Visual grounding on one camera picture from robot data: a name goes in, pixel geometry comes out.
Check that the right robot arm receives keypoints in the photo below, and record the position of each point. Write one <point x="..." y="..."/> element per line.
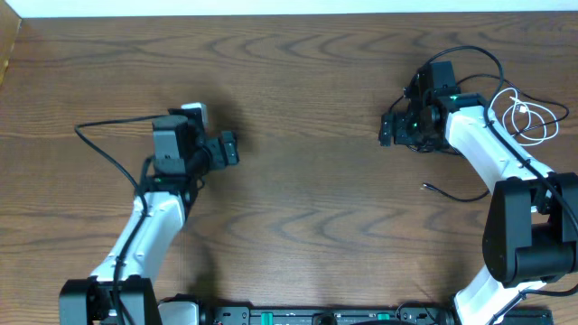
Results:
<point x="530" y="236"/>

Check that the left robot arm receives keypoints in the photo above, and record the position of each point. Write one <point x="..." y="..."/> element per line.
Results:
<point x="121" y="289"/>

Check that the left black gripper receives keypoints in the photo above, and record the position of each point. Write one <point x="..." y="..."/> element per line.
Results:
<point x="228" y="149"/>

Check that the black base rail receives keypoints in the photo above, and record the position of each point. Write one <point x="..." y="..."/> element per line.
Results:
<point x="316" y="316"/>

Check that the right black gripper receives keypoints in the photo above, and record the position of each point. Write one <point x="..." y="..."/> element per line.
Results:
<point x="400" y="134"/>

